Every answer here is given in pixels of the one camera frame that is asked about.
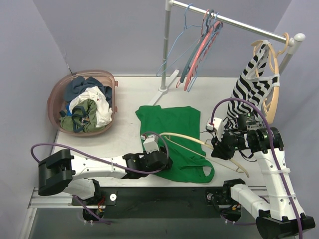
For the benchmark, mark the striped black white tank top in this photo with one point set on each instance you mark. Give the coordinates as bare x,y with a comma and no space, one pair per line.
262,91

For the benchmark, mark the light blue wire hanger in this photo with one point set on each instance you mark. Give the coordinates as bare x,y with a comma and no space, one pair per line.
210,29

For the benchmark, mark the pink laundry basket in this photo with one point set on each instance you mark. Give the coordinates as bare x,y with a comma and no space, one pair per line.
56,102

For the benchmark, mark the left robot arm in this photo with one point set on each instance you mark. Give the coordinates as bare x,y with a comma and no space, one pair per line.
75,175

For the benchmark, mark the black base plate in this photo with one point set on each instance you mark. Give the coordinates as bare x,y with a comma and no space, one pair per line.
161,203

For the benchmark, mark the green tank top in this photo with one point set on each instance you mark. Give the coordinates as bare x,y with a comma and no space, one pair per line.
189,164

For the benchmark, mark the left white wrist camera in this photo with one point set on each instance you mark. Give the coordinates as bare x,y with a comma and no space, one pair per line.
150,143

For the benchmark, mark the pile of clothes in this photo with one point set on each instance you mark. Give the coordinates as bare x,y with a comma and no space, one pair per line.
88,106

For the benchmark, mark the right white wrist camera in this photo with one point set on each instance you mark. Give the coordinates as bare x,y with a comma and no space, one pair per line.
216,127

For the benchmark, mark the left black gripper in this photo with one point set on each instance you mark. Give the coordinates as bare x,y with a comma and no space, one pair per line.
164,161

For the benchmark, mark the white clothes rack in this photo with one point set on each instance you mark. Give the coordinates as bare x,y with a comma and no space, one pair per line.
293,43

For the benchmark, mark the teal hanger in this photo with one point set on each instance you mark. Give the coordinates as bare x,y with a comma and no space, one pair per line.
194,54

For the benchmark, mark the cream yellow hanger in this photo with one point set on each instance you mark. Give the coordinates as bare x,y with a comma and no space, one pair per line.
168,135

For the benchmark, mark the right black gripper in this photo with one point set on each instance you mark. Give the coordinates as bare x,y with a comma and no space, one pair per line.
222,145

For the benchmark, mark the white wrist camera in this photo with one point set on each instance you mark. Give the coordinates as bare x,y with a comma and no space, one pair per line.
150,143
216,127

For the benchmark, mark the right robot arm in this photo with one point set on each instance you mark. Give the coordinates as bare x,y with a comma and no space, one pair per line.
281,216

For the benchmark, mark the aluminium rail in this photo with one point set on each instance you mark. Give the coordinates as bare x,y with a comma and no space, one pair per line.
61,200

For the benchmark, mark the pink hanger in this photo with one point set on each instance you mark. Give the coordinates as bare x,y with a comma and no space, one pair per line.
199,57

